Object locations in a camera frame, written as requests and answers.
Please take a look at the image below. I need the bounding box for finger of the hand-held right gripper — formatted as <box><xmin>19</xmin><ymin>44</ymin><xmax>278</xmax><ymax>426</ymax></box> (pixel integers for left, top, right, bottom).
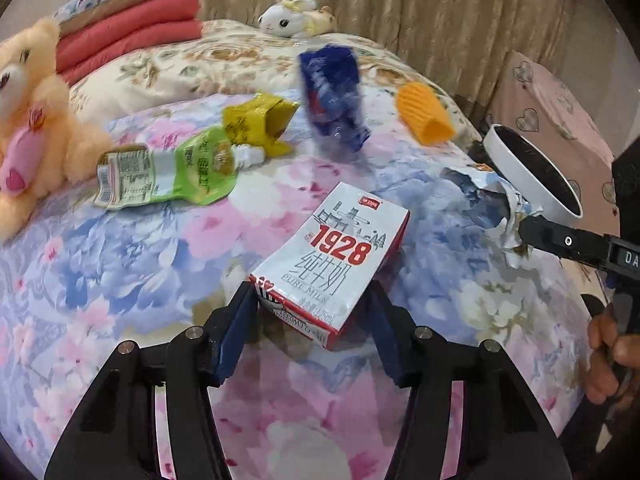
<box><xmin>517</xmin><ymin>214</ymin><xmax>609</xmax><ymax>269</ymax></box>

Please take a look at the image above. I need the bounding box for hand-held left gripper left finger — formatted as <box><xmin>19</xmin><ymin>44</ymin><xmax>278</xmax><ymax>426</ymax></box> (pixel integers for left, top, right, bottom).
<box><xmin>44</xmin><ymin>281</ymin><xmax>259</xmax><ymax>480</ymax></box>

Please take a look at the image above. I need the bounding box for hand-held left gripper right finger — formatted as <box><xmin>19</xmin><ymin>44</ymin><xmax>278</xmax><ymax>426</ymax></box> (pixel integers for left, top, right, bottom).
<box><xmin>367</xmin><ymin>279</ymin><xmax>574</xmax><ymax>480</ymax></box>

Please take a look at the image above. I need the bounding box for white bin with black bag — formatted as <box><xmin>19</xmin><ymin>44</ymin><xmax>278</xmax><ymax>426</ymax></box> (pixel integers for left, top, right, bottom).
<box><xmin>480</xmin><ymin>123</ymin><xmax>585</xmax><ymax>221</ymax></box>

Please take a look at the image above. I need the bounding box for red white milk carton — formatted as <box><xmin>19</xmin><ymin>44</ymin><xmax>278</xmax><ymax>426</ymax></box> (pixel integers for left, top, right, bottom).
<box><xmin>249</xmin><ymin>182</ymin><xmax>411</xmax><ymax>351</ymax></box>

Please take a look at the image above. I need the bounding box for silver wrapper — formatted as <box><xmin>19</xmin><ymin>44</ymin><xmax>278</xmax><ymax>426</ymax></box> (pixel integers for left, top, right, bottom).
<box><xmin>442</xmin><ymin>164</ymin><xmax>544</xmax><ymax>269</ymax></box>

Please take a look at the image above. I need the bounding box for green white drink pouch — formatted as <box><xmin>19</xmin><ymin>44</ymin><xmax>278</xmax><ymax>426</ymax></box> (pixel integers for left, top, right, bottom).
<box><xmin>95</xmin><ymin>126</ymin><xmax>266</xmax><ymax>210</ymax></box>

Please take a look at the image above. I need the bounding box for orange ribbed cup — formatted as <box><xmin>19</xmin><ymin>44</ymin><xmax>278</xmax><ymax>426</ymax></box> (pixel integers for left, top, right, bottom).
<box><xmin>395</xmin><ymin>82</ymin><xmax>457</xmax><ymax>146</ymax></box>

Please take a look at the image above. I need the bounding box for yellow packet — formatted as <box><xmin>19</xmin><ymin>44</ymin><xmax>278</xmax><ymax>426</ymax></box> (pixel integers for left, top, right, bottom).
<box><xmin>221</xmin><ymin>92</ymin><xmax>301</xmax><ymax>159</ymax></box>

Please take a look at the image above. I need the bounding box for blue snack packet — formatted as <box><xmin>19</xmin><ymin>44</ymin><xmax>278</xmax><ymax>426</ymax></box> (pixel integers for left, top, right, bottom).
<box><xmin>298</xmin><ymin>44</ymin><xmax>372</xmax><ymax>154</ymax></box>

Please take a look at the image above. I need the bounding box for person's right hand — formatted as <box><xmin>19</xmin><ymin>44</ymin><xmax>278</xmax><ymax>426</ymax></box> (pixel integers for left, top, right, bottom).
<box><xmin>584</xmin><ymin>306</ymin><xmax>640</xmax><ymax>406</ymax></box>

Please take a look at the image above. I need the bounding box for pastel floral blanket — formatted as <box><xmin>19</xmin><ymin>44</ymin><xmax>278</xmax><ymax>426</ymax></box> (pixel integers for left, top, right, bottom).
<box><xmin>0</xmin><ymin>92</ymin><xmax>596</xmax><ymax>480</ymax></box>

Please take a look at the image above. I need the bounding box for pink cloth covered furniture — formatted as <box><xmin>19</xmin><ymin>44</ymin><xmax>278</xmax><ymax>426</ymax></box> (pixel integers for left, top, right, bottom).
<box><xmin>487</xmin><ymin>49</ymin><xmax>619</xmax><ymax>241</ymax></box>

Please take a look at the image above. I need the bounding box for beige patterned curtain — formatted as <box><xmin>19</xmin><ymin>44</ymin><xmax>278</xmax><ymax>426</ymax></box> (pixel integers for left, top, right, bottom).
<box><xmin>0</xmin><ymin>0</ymin><xmax>592</xmax><ymax>126</ymax></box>

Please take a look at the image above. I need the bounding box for beige floral quilt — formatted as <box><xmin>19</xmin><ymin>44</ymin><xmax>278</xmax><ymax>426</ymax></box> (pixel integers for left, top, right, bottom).
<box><xmin>67</xmin><ymin>18</ymin><xmax>481</xmax><ymax>141</ymax></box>

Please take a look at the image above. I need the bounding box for cream teddy bear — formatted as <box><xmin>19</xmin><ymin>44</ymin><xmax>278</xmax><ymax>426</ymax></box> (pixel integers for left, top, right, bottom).
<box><xmin>0</xmin><ymin>16</ymin><xmax>114</xmax><ymax>241</ymax></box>

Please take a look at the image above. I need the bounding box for white rabbit plush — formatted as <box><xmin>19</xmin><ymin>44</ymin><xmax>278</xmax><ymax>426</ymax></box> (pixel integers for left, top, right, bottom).
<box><xmin>257</xmin><ymin>0</ymin><xmax>319</xmax><ymax>40</ymax></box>

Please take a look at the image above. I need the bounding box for small tan plush toy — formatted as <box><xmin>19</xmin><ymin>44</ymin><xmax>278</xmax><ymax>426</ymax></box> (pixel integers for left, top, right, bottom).
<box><xmin>305</xmin><ymin>5</ymin><xmax>337</xmax><ymax>36</ymax></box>

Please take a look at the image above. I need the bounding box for folded red quilt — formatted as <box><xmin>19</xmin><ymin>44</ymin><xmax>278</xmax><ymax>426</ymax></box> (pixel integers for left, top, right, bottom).
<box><xmin>55</xmin><ymin>0</ymin><xmax>204</xmax><ymax>86</ymax></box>

